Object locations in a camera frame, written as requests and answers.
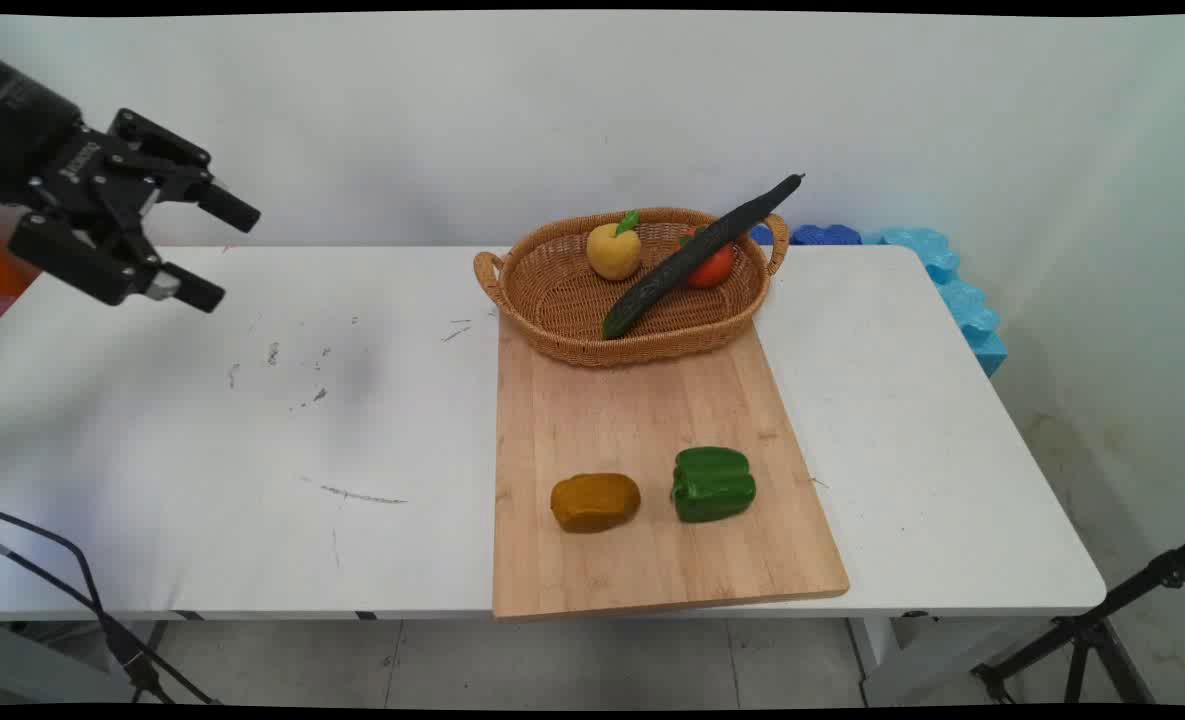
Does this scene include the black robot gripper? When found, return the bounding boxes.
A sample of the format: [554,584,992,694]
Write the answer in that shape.
[0,48,262,314]

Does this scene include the yellow-brown toy potato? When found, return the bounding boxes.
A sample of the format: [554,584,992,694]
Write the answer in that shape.
[550,472,643,535]

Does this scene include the orange object behind table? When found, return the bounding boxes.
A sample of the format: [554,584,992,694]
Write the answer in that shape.
[0,238,43,333]

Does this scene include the woven wicker basket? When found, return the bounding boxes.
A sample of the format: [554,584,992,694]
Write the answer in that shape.
[472,207,791,369]

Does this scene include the yellow toy pear with leaf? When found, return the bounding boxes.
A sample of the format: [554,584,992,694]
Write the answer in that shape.
[585,209,644,282]

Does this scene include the dark green toy cucumber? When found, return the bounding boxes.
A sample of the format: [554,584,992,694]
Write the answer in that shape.
[601,173,806,342]

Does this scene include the wooden cutting board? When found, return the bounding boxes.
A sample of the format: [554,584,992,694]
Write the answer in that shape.
[491,315,851,624]

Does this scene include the red toy tomato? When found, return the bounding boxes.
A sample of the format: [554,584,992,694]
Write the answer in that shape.
[679,227,737,291]

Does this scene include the green toy bell pepper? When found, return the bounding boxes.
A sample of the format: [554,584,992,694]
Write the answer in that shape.
[670,446,758,525]

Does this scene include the dark blue foam piece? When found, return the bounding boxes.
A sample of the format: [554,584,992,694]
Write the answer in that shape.
[749,223,864,248]

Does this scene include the light blue foam piece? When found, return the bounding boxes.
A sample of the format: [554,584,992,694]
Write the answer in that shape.
[860,227,1010,378]

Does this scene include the white table leg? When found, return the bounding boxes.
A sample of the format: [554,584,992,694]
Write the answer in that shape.
[845,614,1028,707]

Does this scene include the black tripod stand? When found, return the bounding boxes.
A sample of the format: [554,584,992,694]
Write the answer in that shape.
[971,534,1185,706]

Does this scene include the black cable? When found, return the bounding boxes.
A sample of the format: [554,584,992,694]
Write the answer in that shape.
[0,535,178,706]
[0,505,218,706]

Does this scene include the grey table frame leg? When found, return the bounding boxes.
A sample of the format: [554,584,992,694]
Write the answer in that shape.
[0,618,171,705]

